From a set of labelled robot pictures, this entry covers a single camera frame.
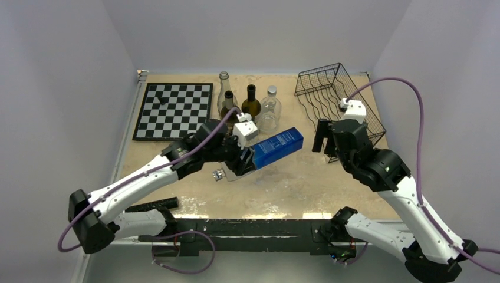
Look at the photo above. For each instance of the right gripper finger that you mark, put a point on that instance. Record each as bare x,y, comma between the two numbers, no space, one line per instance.
330,147
322,132

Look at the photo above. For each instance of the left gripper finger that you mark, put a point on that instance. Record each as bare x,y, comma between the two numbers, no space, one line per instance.
247,156
242,167

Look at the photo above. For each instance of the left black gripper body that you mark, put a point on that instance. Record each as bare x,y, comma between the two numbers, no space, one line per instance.
232,151

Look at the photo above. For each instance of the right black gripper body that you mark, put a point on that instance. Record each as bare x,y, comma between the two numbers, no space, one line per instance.
341,152

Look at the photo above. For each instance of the blue square glass bottle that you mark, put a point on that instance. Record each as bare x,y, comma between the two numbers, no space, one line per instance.
267,152

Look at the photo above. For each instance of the dark green labelled wine bottle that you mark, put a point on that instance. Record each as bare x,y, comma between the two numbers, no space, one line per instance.
229,110

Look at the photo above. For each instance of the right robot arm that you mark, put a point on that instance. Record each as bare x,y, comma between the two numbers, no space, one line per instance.
430,251

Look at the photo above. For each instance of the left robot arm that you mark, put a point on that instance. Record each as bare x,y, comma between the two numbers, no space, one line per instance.
100,217

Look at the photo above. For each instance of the round clear bottle silver cap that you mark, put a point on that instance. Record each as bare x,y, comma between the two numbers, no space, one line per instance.
268,120

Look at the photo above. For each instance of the tall clear glass bottle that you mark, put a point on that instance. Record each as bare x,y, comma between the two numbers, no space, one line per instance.
224,86

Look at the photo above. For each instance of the black microphone silver head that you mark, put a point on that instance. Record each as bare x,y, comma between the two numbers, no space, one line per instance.
169,203

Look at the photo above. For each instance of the black white chessboard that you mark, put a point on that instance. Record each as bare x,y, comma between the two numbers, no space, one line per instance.
188,107

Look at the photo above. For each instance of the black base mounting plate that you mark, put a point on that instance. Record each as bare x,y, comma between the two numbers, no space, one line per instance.
189,237

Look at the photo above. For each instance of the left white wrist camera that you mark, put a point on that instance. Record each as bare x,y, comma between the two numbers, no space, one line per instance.
244,129

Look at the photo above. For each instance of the black wire wine rack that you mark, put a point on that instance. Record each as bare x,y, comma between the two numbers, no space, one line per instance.
319,91

